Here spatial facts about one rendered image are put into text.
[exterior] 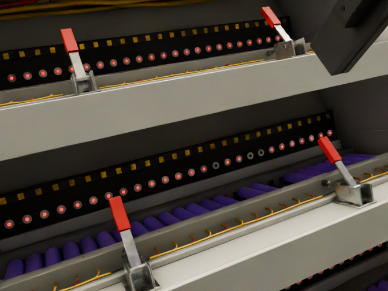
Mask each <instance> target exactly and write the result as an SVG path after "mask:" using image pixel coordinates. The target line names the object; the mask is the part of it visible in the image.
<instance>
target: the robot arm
mask: <svg viewBox="0 0 388 291"><path fill-rule="evenodd" d="M387 26H388V0H338V1H337V2H336V3H335V5H334V7H333V9H332V10H331V12H330V14H329V15H328V16H327V18H326V19H325V21H324V23H323V24H322V26H321V27H320V29H319V30H318V32H317V34H316V35H315V37H314V38H313V40H312V42H311V43H310V47H311V49H313V51H314V53H315V54H316V55H317V57H318V58H319V59H320V61H321V62H322V64H323V65H324V66H325V68H326V69H327V71H328V72H329V74H330V75H331V76H334V75H338V74H341V73H348V72H350V70H351V69H352V68H353V67H354V66H355V64H356V63H357V62H358V61H359V59H360V58H361V57H362V56H363V55H364V54H365V52H366V51H367V50H368V49H369V48H370V47H371V45H372V44H373V43H374V41H376V40H377V38H378V37H379V36H380V34H381V33H382V32H383V31H384V30H385V29H386V27H387Z"/></svg>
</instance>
